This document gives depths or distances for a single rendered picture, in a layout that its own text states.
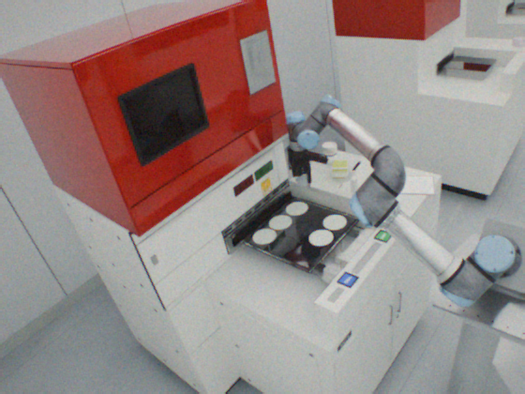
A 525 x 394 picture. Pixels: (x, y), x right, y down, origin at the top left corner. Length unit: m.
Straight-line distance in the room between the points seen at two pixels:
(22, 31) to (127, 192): 1.64
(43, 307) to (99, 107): 2.20
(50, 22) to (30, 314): 1.93
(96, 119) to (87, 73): 0.13
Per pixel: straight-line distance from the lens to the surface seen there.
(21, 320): 3.20
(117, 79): 1.25
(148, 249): 1.50
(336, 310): 1.35
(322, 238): 1.70
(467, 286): 1.41
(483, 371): 2.04
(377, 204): 1.34
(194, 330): 1.85
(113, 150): 1.27
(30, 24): 2.77
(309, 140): 1.56
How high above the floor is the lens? 2.00
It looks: 33 degrees down
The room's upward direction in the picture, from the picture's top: 11 degrees counter-clockwise
